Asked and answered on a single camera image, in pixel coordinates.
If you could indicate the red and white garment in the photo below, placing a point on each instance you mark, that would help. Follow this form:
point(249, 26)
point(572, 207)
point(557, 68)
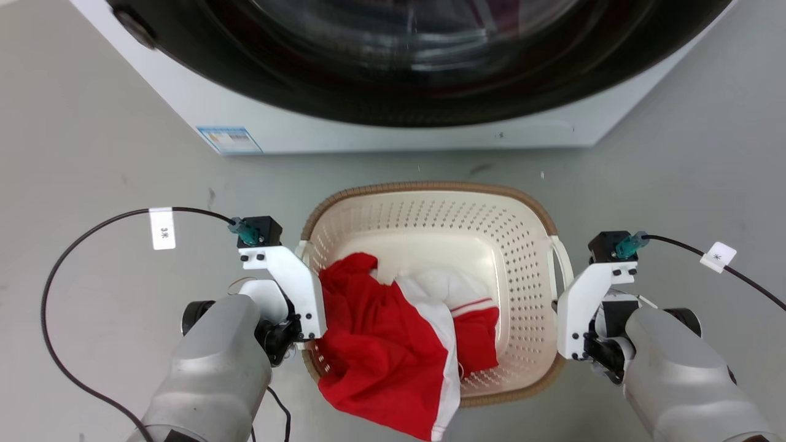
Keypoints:
point(374, 344)

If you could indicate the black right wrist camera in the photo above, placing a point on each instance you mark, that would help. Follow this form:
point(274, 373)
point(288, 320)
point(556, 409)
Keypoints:
point(608, 245)

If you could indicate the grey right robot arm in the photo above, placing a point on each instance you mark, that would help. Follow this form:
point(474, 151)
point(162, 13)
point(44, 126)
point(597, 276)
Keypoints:
point(681, 380)

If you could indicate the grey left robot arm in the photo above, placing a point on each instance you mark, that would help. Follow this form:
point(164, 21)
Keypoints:
point(209, 374)

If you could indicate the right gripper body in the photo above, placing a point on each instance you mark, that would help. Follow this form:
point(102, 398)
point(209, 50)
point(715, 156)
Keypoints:
point(605, 347)

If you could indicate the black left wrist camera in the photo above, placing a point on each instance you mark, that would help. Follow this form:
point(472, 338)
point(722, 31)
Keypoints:
point(261, 230)

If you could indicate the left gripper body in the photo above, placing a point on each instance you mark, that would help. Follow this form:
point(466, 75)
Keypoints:
point(270, 301)

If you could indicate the black round washing machine door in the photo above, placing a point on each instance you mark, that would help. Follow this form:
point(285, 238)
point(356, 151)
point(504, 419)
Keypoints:
point(405, 67)

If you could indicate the blue energy label sticker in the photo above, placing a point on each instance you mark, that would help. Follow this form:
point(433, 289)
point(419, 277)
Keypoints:
point(230, 140)

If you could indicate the white washing machine body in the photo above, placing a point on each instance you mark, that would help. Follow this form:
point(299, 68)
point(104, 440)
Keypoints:
point(184, 98)

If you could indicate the white camera bracket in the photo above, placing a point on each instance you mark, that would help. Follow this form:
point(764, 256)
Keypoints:
point(295, 282)
point(580, 307)

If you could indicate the white left camera bracket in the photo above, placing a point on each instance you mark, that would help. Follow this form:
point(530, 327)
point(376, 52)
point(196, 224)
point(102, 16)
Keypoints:
point(295, 282)

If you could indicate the white right camera bracket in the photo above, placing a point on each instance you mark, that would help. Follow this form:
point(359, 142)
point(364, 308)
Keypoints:
point(580, 307)

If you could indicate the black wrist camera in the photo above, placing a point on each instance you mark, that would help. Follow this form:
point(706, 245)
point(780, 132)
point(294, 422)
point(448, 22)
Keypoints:
point(261, 230)
point(608, 245)

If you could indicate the cream perforated laundry basket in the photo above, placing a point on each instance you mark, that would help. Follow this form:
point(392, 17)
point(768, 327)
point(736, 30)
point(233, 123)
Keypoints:
point(430, 227)

